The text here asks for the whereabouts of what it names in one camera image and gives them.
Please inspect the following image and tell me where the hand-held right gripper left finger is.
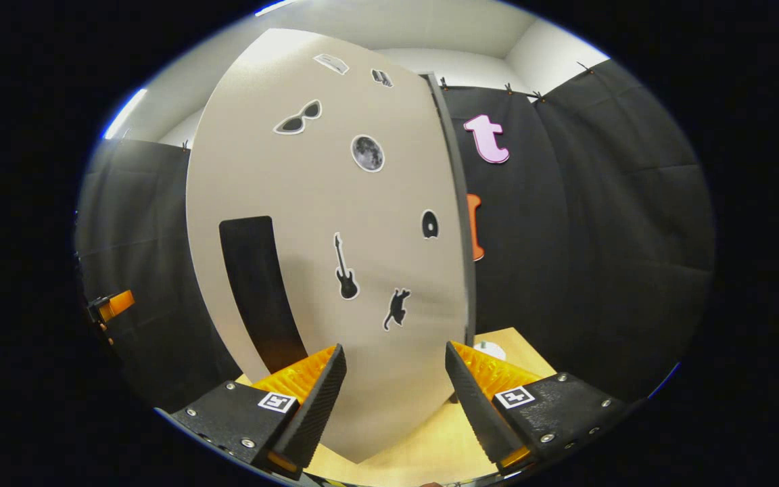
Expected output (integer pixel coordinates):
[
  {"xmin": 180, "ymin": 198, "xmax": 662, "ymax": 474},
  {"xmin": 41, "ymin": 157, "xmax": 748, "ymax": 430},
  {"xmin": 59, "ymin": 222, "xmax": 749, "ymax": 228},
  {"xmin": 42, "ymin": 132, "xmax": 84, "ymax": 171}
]
[{"xmin": 168, "ymin": 343, "xmax": 348, "ymax": 481}]

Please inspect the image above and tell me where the black backdrop cloth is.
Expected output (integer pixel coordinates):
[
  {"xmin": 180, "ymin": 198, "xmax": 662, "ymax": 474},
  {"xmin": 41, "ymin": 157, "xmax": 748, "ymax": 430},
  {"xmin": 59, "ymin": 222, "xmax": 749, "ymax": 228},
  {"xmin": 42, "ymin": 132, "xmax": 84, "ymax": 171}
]
[{"xmin": 74, "ymin": 58, "xmax": 716, "ymax": 412}]

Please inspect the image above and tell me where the beige cabinet door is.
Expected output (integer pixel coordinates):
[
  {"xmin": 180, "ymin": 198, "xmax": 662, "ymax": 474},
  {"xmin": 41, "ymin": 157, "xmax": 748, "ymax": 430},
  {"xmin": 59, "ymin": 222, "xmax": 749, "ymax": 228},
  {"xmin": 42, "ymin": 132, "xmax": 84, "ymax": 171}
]
[{"xmin": 185, "ymin": 28, "xmax": 471, "ymax": 464}]

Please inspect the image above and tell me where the black door handle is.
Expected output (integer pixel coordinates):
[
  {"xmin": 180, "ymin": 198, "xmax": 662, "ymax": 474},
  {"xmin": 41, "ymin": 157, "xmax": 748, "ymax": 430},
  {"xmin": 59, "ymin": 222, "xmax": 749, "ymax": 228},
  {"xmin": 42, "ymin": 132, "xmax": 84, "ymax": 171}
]
[{"xmin": 219, "ymin": 216, "xmax": 309, "ymax": 374}]

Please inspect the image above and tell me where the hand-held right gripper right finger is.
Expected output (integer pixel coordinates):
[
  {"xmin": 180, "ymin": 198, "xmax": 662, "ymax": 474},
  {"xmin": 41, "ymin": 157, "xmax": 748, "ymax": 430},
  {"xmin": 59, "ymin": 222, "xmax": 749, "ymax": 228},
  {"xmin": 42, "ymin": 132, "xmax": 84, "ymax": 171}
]
[{"xmin": 444, "ymin": 340, "xmax": 628, "ymax": 476}]

